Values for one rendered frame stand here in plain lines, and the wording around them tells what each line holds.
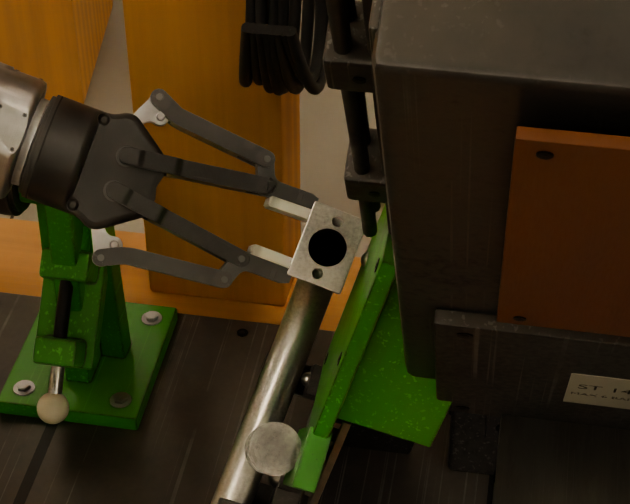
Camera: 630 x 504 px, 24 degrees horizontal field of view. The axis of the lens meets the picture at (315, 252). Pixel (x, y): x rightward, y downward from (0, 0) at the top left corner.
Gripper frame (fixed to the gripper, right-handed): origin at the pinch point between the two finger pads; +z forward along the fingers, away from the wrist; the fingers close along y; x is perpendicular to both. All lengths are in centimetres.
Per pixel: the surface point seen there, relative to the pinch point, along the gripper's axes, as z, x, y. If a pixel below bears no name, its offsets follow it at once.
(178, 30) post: -13.4, 23.8, 15.4
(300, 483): 4.8, -3.0, -16.0
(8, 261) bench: -21, 51, -8
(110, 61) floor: -24, 243, 44
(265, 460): 2.5, -0.2, -15.5
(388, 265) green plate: 3.4, -14.5, -0.7
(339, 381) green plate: 4.3, -6.8, -8.5
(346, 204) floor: 32, 193, 26
